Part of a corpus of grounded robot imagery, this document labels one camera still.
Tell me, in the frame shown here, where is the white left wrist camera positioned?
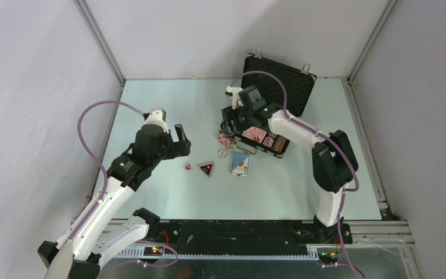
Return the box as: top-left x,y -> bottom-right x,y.
143,108 -> 169,133

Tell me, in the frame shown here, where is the blue playing card deck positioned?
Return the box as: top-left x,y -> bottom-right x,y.
230,153 -> 250,176

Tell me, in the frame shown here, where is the black red triangular button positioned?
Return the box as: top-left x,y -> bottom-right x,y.
197,161 -> 214,178

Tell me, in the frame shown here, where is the aluminium frame rail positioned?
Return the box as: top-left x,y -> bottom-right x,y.
89,217 -> 414,263

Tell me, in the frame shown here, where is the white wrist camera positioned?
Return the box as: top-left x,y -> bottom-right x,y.
225,85 -> 243,106
143,108 -> 169,133

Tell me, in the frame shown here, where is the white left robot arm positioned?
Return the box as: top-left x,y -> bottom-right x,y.
38,124 -> 191,278

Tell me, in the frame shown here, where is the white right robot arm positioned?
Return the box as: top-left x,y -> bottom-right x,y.
220,86 -> 358,243

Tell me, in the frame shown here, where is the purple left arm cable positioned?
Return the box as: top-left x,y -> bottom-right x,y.
44,100 -> 179,279

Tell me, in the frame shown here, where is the red playing card deck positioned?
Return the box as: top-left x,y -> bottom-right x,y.
242,126 -> 267,143

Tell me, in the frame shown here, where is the orange brown chip stack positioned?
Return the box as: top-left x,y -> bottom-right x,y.
272,135 -> 287,153

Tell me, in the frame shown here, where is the red chip stack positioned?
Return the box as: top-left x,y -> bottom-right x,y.
217,133 -> 236,151
262,136 -> 275,148

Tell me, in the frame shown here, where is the white dealer button chip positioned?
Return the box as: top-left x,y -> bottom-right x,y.
217,148 -> 228,158

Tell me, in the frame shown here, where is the black poker set case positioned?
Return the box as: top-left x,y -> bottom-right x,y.
227,52 -> 318,158

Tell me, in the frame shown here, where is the red chip stack in case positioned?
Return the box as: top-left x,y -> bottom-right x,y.
262,136 -> 275,148

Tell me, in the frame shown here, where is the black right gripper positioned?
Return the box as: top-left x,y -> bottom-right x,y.
222,102 -> 254,135

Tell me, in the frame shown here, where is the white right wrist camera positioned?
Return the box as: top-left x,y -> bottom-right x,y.
225,85 -> 243,106

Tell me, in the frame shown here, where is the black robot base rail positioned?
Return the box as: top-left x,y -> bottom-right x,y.
133,208 -> 353,257

